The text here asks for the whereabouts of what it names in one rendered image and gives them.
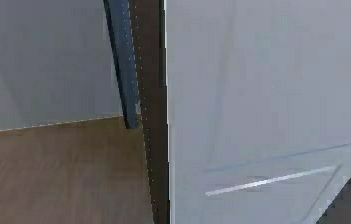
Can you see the dark brown wooden panel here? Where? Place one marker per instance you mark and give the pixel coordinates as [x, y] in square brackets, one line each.
[153, 100]

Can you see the pale grey fridge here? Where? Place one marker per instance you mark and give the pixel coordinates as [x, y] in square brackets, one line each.
[256, 86]

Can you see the dark blue-grey post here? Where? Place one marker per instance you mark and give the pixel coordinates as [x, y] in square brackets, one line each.
[124, 60]

